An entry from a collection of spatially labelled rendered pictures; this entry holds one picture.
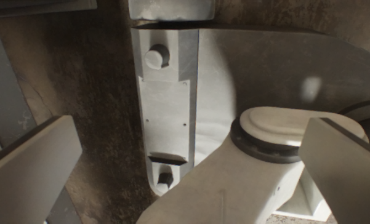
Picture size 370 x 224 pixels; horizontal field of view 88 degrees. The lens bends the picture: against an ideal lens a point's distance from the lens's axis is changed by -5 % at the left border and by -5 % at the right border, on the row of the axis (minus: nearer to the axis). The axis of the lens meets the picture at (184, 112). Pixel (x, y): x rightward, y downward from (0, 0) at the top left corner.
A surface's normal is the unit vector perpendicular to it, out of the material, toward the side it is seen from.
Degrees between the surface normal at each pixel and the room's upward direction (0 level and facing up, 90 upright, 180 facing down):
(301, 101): 0
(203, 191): 115
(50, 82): 0
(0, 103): 90
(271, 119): 90
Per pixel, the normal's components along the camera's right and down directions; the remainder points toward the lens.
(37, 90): -0.21, 0.47
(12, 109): 0.98, 0.06
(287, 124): 0.00, -0.88
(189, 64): 0.55, 0.40
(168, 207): 0.09, -0.99
